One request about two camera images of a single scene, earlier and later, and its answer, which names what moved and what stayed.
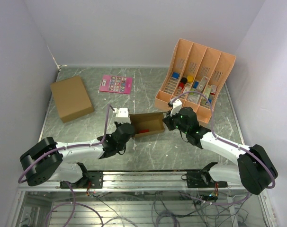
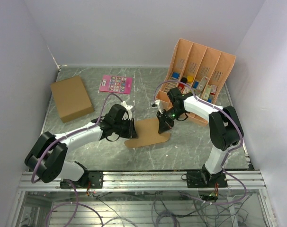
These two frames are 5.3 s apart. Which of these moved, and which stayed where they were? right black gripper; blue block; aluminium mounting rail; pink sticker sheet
Moved: right black gripper
Stayed: pink sticker sheet; blue block; aluminium mounting rail
